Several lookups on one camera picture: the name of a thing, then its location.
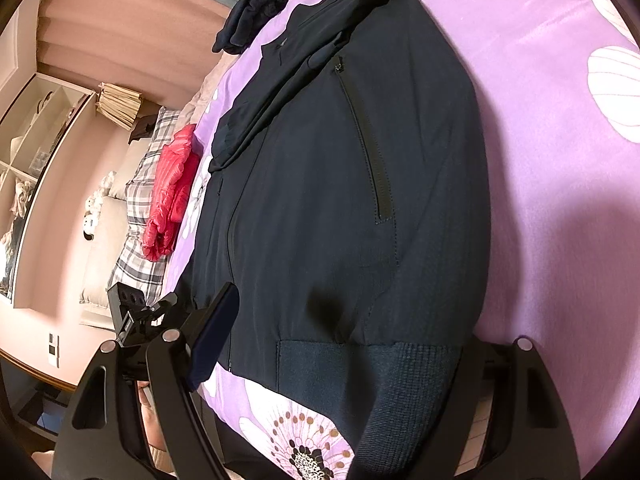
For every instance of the white wall shelf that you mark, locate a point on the white wall shelf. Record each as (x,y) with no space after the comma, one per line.
(65,85)

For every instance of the folded navy garment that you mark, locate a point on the folded navy garment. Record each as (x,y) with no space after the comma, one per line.
(250,15)

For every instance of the beige pillow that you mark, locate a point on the beige pillow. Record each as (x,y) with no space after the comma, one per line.
(119,187)
(100,270)

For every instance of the white wall switch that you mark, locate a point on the white wall switch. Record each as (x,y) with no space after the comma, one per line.
(54,347)

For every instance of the person's left forearm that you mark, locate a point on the person's left forearm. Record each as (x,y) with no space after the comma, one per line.
(150,405)

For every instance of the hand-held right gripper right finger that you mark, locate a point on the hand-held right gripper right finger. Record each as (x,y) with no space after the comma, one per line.
(537,390)

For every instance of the beige bed sheet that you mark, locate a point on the beige bed sheet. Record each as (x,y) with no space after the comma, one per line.
(205,95)

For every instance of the grey plaid pillow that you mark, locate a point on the grey plaid pillow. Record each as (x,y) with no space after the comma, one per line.
(135,260)

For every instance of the navy zip jacket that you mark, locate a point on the navy zip jacket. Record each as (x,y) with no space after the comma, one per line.
(325,185)

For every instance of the beige tassel hanging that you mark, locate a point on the beige tassel hanging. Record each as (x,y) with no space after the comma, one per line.
(117,105)

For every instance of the purple floral blanket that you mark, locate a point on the purple floral blanket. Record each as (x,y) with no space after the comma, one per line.
(550,185)

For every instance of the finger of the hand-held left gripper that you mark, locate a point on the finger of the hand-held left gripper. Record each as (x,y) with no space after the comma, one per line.
(165,307)
(122,302)

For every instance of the red down jacket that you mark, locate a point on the red down jacket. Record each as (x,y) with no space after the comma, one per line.
(170,195)

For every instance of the wooden bedside table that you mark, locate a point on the wooden bedside table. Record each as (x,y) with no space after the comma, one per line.
(30,367)

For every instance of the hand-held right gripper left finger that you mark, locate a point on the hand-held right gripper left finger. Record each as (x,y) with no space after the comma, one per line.
(215,335)

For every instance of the small white plush toy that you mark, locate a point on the small white plush toy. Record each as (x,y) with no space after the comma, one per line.
(107,180)
(92,205)
(89,230)

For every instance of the pink curtain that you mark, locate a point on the pink curtain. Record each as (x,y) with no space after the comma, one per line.
(125,35)

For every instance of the dark brown cloth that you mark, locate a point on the dark brown cloth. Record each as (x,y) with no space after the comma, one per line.
(142,130)

